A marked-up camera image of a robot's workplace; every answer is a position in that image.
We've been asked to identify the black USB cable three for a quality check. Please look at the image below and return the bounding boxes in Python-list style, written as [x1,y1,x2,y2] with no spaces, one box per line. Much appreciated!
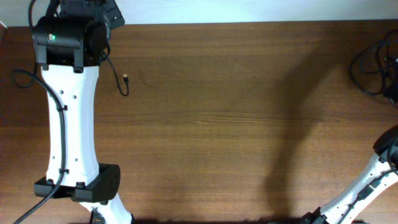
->
[101,49,131,98]

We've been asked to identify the black USB cable one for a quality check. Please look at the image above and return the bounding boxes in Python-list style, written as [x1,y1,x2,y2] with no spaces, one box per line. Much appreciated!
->
[348,29,398,97]

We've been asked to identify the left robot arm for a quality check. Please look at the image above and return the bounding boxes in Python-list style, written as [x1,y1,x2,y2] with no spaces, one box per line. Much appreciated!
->
[32,1,134,223]

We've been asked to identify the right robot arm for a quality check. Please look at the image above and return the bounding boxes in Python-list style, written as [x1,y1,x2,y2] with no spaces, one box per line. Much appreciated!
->
[299,126,397,224]

